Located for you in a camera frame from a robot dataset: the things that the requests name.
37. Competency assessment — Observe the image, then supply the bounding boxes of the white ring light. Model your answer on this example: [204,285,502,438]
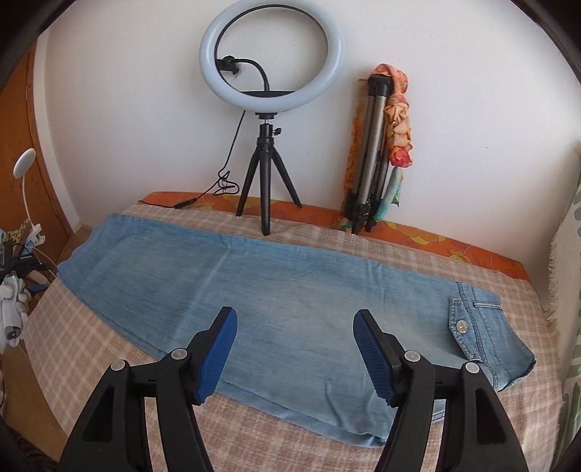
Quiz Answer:
[200,6,344,112]

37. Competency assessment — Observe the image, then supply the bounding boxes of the folded silver tripod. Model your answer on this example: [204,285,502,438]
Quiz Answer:
[343,75,394,236]

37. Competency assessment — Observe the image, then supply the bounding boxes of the white gooseneck lamp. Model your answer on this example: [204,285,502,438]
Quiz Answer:
[13,149,38,228]

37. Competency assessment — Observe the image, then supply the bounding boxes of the checked beige blanket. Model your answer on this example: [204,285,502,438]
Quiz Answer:
[22,202,564,472]

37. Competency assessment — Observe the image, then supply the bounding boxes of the black phone holder clip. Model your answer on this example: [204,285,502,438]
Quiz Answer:
[216,54,241,77]

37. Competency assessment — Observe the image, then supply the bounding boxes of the black power cable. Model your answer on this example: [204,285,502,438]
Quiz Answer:
[173,113,248,211]

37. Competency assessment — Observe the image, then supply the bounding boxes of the orange floral scarf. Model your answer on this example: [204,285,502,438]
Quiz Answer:
[343,62,416,208]

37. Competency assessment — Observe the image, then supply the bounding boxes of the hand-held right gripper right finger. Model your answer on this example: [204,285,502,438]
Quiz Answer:
[353,309,529,472]

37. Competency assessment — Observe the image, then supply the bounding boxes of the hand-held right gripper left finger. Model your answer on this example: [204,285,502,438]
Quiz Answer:
[65,306,239,472]

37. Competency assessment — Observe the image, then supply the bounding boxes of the wooden door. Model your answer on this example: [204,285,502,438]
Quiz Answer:
[0,45,73,255]

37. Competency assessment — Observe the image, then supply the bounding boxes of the light blue denim pants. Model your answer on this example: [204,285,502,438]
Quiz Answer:
[58,213,536,448]

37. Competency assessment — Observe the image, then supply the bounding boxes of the small black tripod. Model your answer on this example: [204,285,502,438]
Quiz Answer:
[236,113,303,237]

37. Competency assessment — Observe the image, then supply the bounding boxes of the white fringed cloth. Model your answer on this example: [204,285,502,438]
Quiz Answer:
[545,178,581,455]

